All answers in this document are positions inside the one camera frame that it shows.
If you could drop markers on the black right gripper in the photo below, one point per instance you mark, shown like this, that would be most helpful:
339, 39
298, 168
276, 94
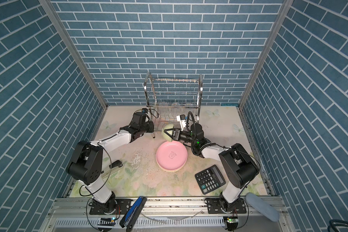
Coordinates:
178, 135

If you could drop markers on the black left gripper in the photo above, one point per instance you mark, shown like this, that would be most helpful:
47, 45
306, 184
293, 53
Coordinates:
150, 124

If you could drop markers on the light green bowl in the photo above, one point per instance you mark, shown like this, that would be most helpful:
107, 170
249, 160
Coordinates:
167, 132

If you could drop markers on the pink plastic plate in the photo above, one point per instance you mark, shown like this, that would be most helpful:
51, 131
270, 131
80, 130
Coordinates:
171, 155

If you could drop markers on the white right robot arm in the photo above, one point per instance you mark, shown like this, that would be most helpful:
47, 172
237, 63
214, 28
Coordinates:
239, 166

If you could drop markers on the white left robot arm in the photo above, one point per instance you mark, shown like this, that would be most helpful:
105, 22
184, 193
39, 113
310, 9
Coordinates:
90, 160

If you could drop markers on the silver metal dish rack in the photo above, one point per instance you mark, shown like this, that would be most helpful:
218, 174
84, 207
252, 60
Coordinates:
168, 98

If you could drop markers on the black grey stapler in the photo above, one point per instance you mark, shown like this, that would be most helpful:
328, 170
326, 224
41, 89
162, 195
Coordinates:
111, 166

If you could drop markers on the black calculator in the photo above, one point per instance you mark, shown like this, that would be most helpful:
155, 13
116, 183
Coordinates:
210, 179

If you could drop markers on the blue black stapler tool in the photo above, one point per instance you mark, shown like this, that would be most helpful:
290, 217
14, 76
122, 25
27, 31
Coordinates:
130, 218

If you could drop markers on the grey blue oval pad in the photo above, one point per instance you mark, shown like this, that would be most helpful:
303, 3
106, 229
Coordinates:
262, 207

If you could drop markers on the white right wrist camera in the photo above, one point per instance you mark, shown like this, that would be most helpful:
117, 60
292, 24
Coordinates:
182, 121

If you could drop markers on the aluminium corner post left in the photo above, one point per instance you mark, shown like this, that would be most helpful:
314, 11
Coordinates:
60, 28

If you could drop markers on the aluminium corner post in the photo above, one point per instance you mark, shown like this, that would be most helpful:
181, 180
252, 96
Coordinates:
286, 5
60, 28

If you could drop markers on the aluminium corner post right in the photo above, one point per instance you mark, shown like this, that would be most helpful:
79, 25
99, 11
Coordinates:
286, 5

